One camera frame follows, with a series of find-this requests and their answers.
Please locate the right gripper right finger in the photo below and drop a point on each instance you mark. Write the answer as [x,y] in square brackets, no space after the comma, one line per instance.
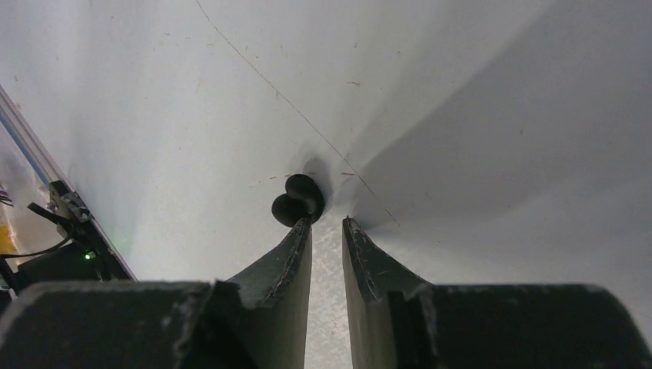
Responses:
[399,320]

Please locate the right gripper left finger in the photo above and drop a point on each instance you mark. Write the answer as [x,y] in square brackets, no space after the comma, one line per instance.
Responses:
[256,319]

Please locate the black earbud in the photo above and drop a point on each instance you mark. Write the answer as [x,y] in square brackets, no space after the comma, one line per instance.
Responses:
[302,199]

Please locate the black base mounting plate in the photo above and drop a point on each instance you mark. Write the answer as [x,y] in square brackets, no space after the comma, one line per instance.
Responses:
[83,254]

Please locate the aluminium frame rail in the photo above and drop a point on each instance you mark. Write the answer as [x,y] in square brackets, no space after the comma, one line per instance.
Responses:
[31,147]

